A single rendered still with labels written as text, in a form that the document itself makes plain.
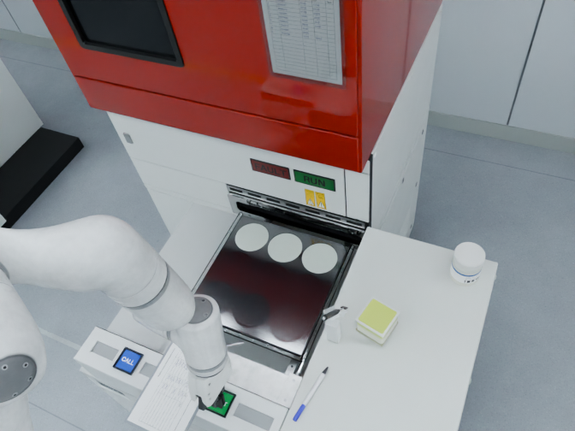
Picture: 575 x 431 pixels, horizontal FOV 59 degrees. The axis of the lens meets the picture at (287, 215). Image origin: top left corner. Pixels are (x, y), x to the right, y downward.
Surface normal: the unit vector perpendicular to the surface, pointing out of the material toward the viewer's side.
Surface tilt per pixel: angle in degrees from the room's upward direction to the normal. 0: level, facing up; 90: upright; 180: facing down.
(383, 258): 0
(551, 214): 0
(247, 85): 90
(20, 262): 74
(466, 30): 90
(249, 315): 0
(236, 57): 90
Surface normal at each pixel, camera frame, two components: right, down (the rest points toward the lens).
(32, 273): -0.26, 0.68
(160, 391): -0.11, -0.61
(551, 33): -0.41, 0.75
